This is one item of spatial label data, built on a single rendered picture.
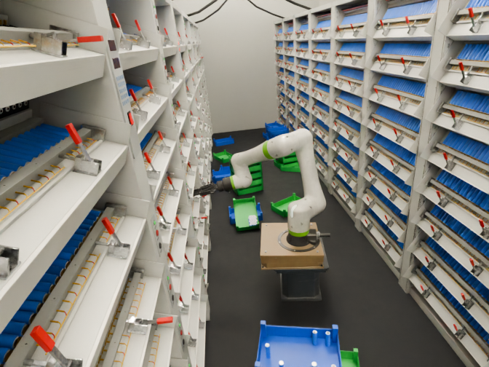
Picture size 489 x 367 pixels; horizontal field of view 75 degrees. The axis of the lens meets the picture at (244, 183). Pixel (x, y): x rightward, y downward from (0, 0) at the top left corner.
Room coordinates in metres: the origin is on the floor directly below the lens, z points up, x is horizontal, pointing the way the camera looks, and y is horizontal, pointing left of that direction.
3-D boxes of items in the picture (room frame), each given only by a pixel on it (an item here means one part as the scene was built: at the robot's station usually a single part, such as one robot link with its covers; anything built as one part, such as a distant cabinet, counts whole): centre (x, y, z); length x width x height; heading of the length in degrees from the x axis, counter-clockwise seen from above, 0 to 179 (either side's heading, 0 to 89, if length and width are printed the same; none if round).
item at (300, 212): (1.63, -0.31, 0.53); 0.16 x 0.13 x 0.19; 131
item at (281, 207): (2.68, -0.41, 0.04); 0.30 x 0.20 x 0.08; 122
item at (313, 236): (1.61, -0.35, 0.40); 0.26 x 0.15 x 0.06; 80
